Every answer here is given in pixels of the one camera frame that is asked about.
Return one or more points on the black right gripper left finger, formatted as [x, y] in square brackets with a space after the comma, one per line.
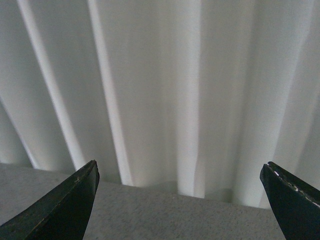
[61, 214]

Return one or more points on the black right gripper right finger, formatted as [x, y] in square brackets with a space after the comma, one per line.
[295, 203]

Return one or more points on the white curtain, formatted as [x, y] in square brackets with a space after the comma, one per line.
[185, 96]

